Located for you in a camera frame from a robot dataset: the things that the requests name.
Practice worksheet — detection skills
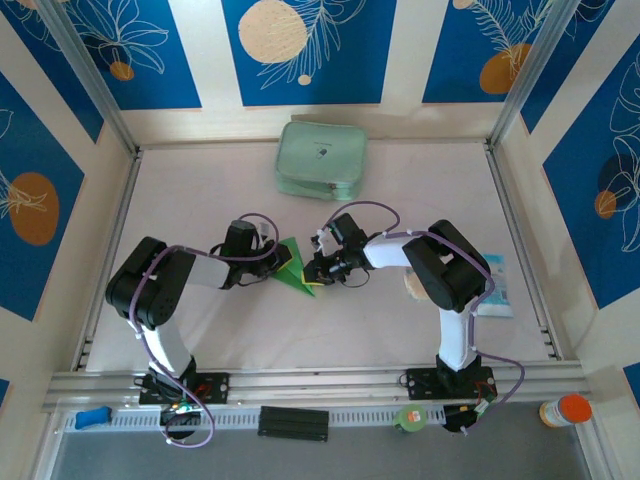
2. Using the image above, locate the green square paper sheet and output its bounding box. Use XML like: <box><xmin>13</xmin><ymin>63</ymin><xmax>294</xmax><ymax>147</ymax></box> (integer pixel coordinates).
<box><xmin>272</xmin><ymin>235</ymin><xmax>317</xmax><ymax>300</ymax></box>

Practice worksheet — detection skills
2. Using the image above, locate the round beige sponge pack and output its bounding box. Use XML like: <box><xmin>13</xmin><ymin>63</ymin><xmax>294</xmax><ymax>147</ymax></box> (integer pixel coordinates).
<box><xmin>403</xmin><ymin>269</ymin><xmax>426</xmax><ymax>304</ymax></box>

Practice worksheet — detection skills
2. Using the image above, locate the mint green zip pouch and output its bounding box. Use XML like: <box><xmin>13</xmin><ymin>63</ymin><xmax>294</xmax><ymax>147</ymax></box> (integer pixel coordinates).
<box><xmin>276</xmin><ymin>121</ymin><xmax>370</xmax><ymax>203</ymax></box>

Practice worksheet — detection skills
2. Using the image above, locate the black ribbed rectangular block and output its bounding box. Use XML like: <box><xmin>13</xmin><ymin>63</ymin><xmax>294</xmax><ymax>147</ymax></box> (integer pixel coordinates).
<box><xmin>257</xmin><ymin>405</ymin><xmax>330</xmax><ymax>443</ymax></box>

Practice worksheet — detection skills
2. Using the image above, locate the blue white plastic packet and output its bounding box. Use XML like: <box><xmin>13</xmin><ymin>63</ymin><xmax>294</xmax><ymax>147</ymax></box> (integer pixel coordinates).
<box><xmin>474</xmin><ymin>253</ymin><xmax>515</xmax><ymax>320</ymax></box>

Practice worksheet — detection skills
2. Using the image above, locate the green tape roll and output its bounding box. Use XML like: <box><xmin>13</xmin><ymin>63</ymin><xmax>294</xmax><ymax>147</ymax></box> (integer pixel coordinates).
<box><xmin>393</xmin><ymin>403</ymin><xmax>427</xmax><ymax>434</ymax></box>

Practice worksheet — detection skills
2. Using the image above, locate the blue bone-shaped block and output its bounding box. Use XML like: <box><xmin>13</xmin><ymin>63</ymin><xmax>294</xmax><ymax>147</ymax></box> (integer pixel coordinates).
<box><xmin>74</xmin><ymin>407</ymin><xmax>112</xmax><ymax>430</ymax></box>

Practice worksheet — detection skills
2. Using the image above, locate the orange cap bottle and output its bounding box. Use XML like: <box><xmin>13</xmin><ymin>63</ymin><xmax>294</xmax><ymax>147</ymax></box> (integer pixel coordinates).
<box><xmin>538</xmin><ymin>393</ymin><xmax>594</xmax><ymax>429</ymax></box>

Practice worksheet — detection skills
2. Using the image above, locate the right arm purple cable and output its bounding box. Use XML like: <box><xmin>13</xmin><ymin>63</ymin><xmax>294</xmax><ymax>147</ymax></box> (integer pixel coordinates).
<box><xmin>322</xmin><ymin>200</ymin><xmax>526</xmax><ymax>437</ymax></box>

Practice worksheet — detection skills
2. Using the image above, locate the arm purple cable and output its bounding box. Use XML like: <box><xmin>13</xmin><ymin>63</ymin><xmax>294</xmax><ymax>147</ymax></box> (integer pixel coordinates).
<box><xmin>128</xmin><ymin>213</ymin><xmax>281</xmax><ymax>449</ymax></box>
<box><xmin>322</xmin><ymin>200</ymin><xmax>526</xmax><ymax>437</ymax></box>

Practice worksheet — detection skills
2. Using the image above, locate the aluminium mounting rail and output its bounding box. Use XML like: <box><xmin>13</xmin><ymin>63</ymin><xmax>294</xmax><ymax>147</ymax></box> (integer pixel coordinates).
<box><xmin>42</xmin><ymin>362</ymin><xmax>591</xmax><ymax>414</ymax></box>

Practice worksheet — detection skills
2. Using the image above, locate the aluminium table side rail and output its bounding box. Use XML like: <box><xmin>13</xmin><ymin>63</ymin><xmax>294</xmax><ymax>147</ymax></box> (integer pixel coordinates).
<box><xmin>483</xmin><ymin>141</ymin><xmax>564</xmax><ymax>361</ymax></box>
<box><xmin>72</xmin><ymin>149</ymin><xmax>144</xmax><ymax>371</ymax></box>

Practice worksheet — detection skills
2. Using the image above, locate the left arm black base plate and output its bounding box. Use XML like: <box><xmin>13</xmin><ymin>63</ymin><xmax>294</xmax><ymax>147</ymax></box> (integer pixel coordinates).
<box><xmin>138</xmin><ymin>372</ymin><xmax>231</xmax><ymax>406</ymax></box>

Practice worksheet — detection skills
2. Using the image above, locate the slotted grey cable tray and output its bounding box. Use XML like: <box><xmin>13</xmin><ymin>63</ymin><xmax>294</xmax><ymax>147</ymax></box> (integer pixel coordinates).
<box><xmin>64</xmin><ymin>403</ymin><xmax>446</xmax><ymax>434</ymax></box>

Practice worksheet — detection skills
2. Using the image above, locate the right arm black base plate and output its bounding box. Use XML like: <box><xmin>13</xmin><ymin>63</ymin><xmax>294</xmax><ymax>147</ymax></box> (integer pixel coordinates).
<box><xmin>403</xmin><ymin>367</ymin><xmax>497</xmax><ymax>401</ymax></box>

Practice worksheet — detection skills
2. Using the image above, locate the small circuit board with wires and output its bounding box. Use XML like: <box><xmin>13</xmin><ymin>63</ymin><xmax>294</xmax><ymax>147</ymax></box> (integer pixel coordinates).
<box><xmin>159</xmin><ymin>399</ymin><xmax>204</xmax><ymax>431</ymax></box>
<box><xmin>443</xmin><ymin>402</ymin><xmax>497</xmax><ymax>435</ymax></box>

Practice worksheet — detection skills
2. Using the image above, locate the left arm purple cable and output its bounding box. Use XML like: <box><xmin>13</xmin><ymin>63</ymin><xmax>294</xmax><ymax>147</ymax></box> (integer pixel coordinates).
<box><xmin>128</xmin><ymin>213</ymin><xmax>281</xmax><ymax>449</ymax></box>

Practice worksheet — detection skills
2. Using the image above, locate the aluminium frame post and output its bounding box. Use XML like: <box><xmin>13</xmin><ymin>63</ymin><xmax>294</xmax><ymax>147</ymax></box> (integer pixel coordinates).
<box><xmin>487</xmin><ymin>0</ymin><xmax>585</xmax><ymax>149</ymax></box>
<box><xmin>37</xmin><ymin>0</ymin><xmax>142</xmax><ymax>156</ymax></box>

